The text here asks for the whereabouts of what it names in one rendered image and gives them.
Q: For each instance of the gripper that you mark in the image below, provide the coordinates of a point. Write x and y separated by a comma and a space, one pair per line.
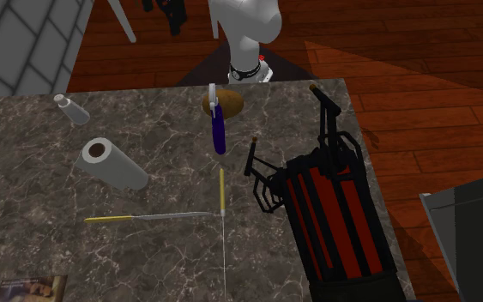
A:
173, 12

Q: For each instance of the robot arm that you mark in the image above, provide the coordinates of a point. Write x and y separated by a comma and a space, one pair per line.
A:
247, 25

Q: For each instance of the white legged chair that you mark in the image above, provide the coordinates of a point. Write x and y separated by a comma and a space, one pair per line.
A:
122, 21

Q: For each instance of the brown potato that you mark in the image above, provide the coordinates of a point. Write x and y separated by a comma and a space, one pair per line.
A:
230, 103

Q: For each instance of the dark robot stand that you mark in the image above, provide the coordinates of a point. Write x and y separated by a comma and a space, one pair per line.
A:
292, 67

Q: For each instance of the grey salt shaker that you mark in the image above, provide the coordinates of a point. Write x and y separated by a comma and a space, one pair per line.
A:
75, 111

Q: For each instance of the white paper towel roll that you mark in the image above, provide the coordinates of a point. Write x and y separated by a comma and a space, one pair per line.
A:
117, 167

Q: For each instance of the brown picture book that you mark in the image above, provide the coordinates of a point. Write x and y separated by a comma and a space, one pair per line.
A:
32, 289

